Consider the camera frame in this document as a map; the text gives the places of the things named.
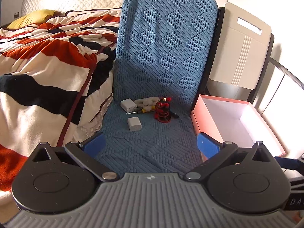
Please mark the white charger small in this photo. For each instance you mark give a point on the white charger small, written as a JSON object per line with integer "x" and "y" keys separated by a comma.
{"x": 134, "y": 124}

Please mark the black stick device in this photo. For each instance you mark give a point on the black stick device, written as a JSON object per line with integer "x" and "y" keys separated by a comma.
{"x": 173, "y": 115}

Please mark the pink open cardboard box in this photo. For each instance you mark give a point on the pink open cardboard box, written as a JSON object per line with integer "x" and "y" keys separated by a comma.
{"x": 233, "y": 120}

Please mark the white charger large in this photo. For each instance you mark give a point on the white charger large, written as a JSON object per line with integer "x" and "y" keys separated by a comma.
{"x": 128, "y": 105}

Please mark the red black dragon figurine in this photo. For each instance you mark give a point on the red black dragon figurine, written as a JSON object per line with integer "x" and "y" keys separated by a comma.
{"x": 162, "y": 110}

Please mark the yellow handled screwdriver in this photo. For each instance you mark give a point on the yellow handled screwdriver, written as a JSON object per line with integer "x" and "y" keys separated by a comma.
{"x": 143, "y": 110}

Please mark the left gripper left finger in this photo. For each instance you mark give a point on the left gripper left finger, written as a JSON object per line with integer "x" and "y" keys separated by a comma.
{"x": 56, "y": 180}

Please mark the yellow pillow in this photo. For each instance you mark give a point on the yellow pillow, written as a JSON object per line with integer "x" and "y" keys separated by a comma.
{"x": 36, "y": 17}

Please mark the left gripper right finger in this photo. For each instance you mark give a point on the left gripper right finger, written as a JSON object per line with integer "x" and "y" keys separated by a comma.
{"x": 245, "y": 180}

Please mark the striped orange black blanket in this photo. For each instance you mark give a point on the striped orange black blanket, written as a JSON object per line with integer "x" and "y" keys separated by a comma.
{"x": 56, "y": 84}

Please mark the blue textured chair cover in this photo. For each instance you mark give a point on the blue textured chair cover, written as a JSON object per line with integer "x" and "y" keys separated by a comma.
{"x": 162, "y": 49}

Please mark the white cardboard box lid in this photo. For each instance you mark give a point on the white cardboard box lid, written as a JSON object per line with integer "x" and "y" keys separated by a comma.
{"x": 242, "y": 48}

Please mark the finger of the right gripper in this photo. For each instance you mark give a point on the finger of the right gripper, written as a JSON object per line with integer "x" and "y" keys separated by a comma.
{"x": 291, "y": 164}

